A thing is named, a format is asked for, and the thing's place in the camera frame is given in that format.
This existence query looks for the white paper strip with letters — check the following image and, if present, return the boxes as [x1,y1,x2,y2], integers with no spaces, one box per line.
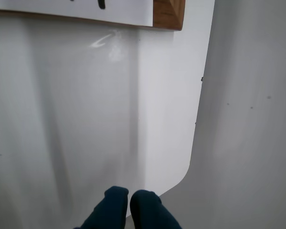
[0,0,153,27]

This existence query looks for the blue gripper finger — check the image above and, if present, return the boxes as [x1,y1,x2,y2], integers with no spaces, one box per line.
[73,186,130,229]
[130,189,182,229]

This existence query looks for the wooden chessboard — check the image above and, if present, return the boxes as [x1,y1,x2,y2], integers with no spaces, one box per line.
[0,0,183,31]

